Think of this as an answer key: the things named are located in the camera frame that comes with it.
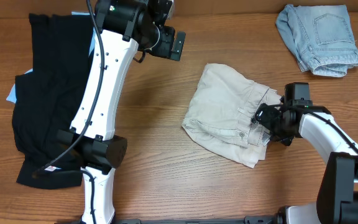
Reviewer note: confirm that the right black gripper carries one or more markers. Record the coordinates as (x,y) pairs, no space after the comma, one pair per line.
(268,118)

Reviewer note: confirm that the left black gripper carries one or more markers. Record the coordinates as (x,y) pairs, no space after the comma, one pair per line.
(177,45)

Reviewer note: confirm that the beige shorts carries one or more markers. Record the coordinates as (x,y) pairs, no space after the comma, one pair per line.
(220,112)

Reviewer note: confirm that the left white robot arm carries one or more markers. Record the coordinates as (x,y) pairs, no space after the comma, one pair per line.
(123,28)

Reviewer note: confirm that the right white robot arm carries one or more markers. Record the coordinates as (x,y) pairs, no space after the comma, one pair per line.
(337,201)

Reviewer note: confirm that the folded blue jeans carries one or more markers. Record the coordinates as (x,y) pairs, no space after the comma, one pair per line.
(320,38)

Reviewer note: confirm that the black garment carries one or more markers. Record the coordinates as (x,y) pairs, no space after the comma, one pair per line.
(49,97)

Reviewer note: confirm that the light blue shirt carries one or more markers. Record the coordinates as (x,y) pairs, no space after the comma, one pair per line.
(12,95)

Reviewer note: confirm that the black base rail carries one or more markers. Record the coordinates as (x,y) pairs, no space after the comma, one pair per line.
(246,220)

